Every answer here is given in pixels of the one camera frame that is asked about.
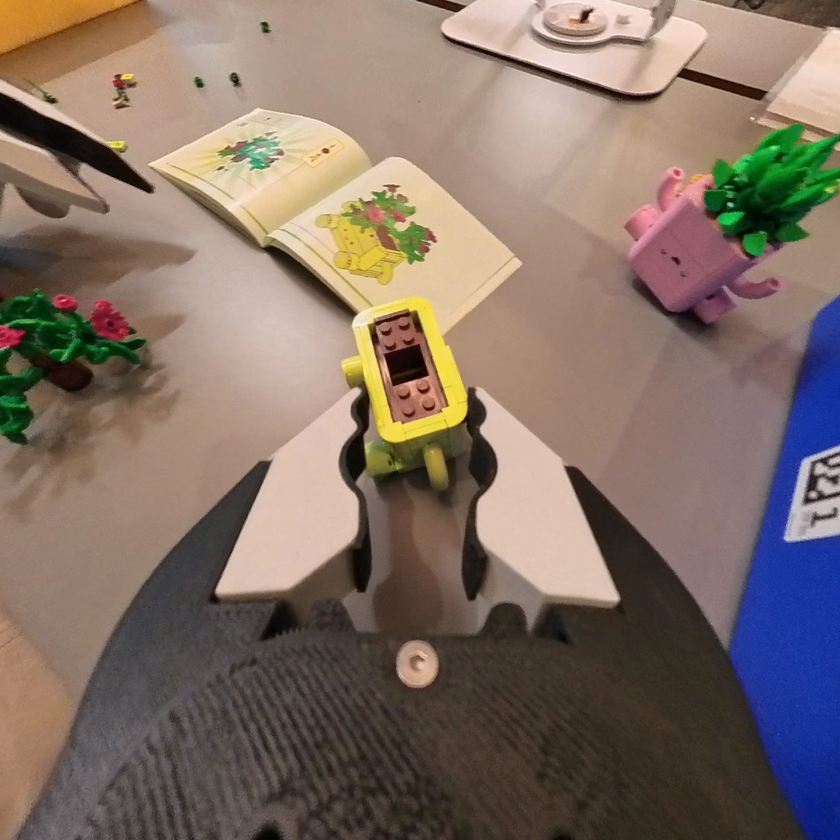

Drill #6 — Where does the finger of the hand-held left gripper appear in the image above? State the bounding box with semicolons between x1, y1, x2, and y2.
0;128;111;219
0;79;156;195

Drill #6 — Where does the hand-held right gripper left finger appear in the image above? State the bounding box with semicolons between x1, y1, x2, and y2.
215;387;371;603

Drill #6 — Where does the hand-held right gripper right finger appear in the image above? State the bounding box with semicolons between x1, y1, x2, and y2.
461;387;621;632

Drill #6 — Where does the toy flower plant brown base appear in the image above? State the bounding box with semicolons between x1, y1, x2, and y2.
0;289;148;446

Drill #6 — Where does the lime green toy planter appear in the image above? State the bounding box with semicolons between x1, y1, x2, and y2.
341;297;470;492

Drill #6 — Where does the instruction booklet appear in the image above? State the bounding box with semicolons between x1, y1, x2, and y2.
150;108;524;334

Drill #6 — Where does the yellow plastic bin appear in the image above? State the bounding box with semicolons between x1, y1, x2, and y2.
0;0;142;55

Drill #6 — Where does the blue plastic bin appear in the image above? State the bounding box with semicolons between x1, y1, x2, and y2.
730;298;840;840

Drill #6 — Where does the pink brick planter with plant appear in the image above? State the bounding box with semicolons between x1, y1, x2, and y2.
623;167;783;324

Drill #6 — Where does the green leafy toy plant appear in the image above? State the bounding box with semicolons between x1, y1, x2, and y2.
705;123;840;258

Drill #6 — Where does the clear printed sheet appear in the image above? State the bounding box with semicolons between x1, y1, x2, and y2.
751;29;840;135

